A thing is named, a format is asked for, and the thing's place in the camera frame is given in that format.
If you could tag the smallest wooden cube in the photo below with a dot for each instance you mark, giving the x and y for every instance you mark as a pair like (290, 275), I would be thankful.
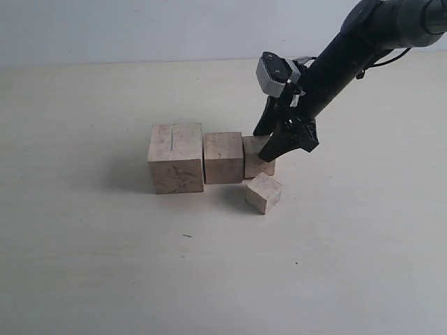
(263, 193)

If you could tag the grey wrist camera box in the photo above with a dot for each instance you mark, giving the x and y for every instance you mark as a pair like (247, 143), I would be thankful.
(274, 72)

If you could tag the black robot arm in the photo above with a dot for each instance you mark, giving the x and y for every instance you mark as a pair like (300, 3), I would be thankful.
(371, 31)

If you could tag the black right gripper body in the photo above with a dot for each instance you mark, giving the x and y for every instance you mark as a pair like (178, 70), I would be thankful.
(299, 103)

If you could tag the third largest wooden cube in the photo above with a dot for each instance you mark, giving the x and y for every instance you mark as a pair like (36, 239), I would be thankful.
(253, 165)

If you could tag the second largest wooden cube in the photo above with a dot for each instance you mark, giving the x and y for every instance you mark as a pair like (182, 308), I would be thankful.
(223, 158)

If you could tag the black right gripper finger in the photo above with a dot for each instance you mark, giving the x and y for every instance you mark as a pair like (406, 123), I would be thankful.
(282, 141)
(271, 118)

